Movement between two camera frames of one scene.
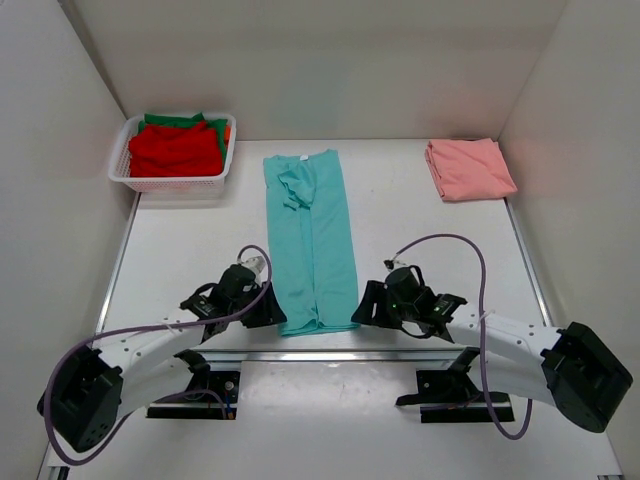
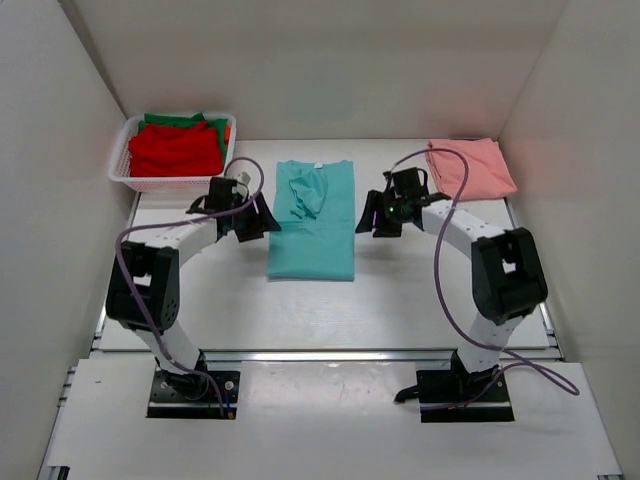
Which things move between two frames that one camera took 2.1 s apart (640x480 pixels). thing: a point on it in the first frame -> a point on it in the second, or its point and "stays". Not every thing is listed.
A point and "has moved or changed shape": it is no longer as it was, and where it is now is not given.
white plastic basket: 175,153 stays
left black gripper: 271,312 -> 264,221
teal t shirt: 310,240 has moved or changed shape
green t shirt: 220,125 stays
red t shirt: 160,151 stays
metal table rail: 334,357 stays
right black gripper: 375,294 -> 372,221
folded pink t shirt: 469,168 stays
